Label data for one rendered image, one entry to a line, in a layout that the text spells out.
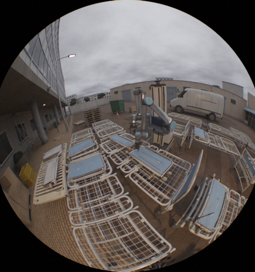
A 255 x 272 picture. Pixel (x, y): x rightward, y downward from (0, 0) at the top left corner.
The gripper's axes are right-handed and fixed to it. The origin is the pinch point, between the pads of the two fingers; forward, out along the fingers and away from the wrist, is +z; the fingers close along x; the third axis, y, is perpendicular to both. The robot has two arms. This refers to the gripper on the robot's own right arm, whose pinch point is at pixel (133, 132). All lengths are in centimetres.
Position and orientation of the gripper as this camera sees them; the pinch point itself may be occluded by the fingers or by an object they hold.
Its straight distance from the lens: 145.9
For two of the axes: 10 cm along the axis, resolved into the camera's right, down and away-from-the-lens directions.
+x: -7.8, -1.0, 6.1
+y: 6.2, -0.4, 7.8
